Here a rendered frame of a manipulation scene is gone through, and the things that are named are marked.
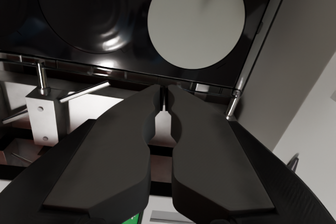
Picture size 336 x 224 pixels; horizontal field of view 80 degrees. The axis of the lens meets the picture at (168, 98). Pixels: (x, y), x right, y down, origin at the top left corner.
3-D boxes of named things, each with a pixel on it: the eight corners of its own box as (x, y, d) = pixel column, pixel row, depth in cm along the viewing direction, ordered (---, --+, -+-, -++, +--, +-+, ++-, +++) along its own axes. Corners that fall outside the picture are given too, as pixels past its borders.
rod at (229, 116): (230, 89, 27) (233, 94, 25) (240, 91, 27) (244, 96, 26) (219, 117, 29) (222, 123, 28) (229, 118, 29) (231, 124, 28)
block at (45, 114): (36, 85, 27) (23, 97, 24) (63, 89, 27) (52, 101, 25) (44, 131, 31) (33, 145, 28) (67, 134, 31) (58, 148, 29)
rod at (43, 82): (36, 57, 24) (30, 62, 23) (49, 59, 24) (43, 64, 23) (42, 91, 26) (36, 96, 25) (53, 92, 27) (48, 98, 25)
